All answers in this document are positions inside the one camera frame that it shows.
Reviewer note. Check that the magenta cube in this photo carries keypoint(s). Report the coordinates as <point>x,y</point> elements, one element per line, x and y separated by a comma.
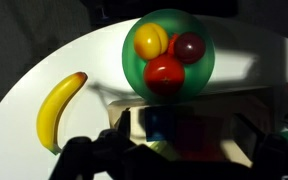
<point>190,133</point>

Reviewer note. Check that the yellow banana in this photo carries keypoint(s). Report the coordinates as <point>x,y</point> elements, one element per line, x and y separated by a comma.
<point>50,113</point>

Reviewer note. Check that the wooden tray box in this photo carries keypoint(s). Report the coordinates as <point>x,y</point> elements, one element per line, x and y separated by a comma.
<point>130,111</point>

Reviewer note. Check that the small red fruit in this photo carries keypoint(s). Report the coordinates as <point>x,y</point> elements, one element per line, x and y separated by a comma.
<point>173,45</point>

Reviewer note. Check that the red tomato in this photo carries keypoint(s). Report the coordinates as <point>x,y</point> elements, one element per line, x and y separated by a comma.
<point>164,75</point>

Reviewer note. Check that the dark purple plum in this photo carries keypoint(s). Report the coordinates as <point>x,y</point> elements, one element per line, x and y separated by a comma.
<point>189,47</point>

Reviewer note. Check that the green bowl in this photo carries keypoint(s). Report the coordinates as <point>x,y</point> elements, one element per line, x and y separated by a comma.
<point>199,80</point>

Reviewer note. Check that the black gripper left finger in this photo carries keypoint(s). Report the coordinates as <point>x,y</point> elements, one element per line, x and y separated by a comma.
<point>124,122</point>

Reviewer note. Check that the yellow peach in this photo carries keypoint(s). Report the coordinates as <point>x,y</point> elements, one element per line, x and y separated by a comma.
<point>149,41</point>

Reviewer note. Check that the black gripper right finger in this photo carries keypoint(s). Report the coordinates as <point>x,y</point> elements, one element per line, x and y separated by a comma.
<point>247,136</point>

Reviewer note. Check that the blue cube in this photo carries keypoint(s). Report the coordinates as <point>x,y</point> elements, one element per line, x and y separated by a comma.
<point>157,125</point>

